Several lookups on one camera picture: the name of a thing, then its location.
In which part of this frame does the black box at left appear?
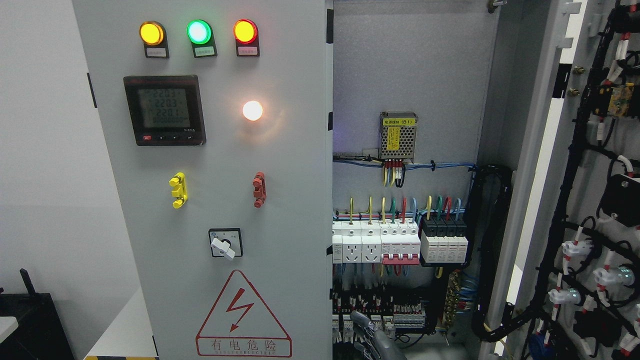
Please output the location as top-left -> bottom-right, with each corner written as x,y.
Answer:
0,268 -> 74,360

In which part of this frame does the brass ground terminal bar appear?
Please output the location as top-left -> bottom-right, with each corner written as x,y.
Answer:
442,269 -> 461,330

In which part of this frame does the red terminal connector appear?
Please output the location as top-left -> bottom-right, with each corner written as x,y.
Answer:
253,171 -> 266,208

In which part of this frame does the lower relay terminal row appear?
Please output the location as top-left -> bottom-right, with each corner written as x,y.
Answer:
329,289 -> 429,344

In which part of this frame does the black digital power meter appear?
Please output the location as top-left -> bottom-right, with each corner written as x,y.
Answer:
123,74 -> 206,146

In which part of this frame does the green indicator lamp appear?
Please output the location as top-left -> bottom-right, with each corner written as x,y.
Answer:
186,19 -> 218,59

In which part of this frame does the red indicator lamp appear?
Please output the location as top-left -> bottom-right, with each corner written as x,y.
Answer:
233,18 -> 260,57

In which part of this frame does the red electric hazard sticker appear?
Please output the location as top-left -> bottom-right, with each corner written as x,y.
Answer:
195,269 -> 293,358

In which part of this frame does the yellow indicator lamp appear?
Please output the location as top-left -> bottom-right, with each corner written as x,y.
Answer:
139,20 -> 170,59

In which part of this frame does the metal mesh power supply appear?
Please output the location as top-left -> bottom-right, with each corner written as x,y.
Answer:
378,111 -> 418,161

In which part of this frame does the black surge protector module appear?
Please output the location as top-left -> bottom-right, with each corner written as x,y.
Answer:
419,217 -> 470,268

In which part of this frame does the grey cabinet door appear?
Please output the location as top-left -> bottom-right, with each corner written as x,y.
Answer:
72,0 -> 332,360
506,0 -> 639,360

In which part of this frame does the yellow terminal connector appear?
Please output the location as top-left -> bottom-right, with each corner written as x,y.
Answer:
168,172 -> 188,209

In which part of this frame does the white socket and breaker row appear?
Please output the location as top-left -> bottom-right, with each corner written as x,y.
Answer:
332,219 -> 421,265

